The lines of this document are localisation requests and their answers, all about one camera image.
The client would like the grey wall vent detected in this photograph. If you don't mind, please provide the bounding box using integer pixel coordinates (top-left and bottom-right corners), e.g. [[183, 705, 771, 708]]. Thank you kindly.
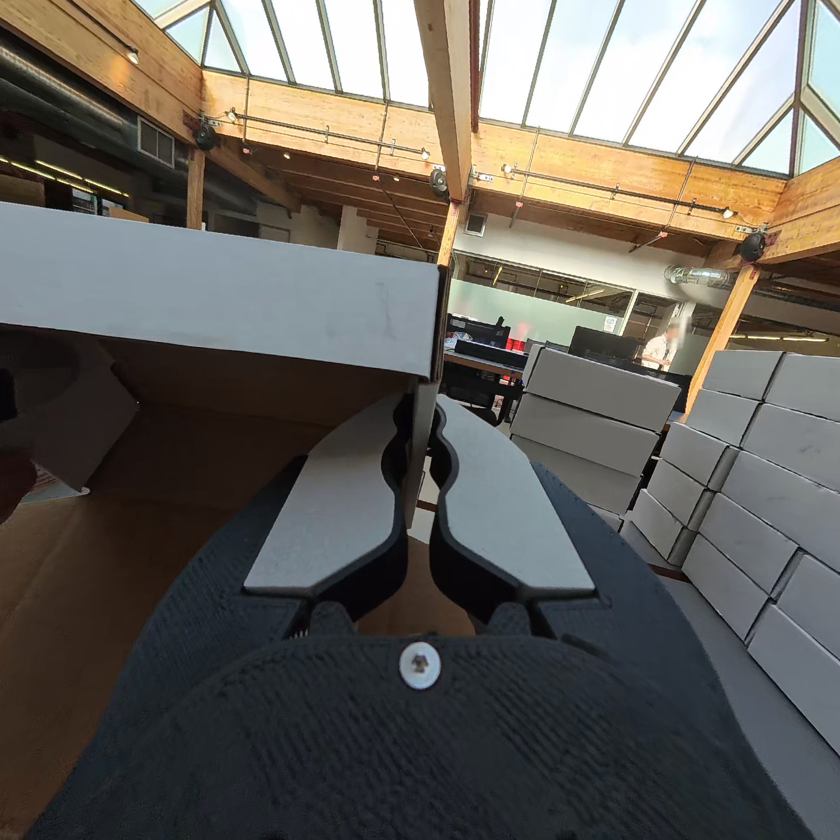
[[136, 117, 176, 166]]

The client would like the grey wood-edged desk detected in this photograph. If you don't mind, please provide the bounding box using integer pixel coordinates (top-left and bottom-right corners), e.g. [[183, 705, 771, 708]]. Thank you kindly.
[[443, 348, 527, 408]]

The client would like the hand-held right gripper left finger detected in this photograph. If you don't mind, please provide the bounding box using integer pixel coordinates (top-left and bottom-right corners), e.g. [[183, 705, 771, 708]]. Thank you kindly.
[[243, 392, 416, 622]]

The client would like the stack of white folded boxes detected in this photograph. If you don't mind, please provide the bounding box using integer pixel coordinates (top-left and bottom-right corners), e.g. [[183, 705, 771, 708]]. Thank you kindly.
[[511, 344, 840, 778]]

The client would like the white cardboard box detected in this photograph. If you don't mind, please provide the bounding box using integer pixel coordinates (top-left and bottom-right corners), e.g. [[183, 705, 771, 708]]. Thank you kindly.
[[0, 201, 455, 840]]

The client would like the silver air duct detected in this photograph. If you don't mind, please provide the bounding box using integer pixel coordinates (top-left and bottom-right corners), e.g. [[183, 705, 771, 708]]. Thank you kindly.
[[662, 265, 734, 290]]

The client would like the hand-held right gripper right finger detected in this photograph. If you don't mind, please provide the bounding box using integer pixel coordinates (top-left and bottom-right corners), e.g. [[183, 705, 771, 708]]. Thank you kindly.
[[428, 394, 597, 626]]

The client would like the black flat device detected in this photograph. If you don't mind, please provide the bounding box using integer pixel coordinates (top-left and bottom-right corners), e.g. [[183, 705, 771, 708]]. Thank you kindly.
[[452, 339, 529, 370]]

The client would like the black computer monitor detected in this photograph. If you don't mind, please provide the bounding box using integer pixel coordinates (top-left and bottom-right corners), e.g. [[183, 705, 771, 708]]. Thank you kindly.
[[567, 325, 642, 362]]

